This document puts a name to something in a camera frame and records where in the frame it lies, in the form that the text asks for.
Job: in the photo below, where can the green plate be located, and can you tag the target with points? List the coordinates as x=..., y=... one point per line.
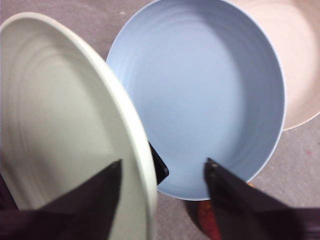
x=62, y=112

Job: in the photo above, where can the red apple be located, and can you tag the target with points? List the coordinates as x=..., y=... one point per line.
x=206, y=215

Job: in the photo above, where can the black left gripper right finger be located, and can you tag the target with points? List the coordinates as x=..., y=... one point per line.
x=250, y=215

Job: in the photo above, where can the beige plate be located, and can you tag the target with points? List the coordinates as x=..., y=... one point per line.
x=295, y=62

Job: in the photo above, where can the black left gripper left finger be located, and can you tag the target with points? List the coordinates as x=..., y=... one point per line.
x=75, y=215

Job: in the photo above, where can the blue plate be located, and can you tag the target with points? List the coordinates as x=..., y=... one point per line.
x=195, y=87

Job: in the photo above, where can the black plate rack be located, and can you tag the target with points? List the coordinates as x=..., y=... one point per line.
x=160, y=166

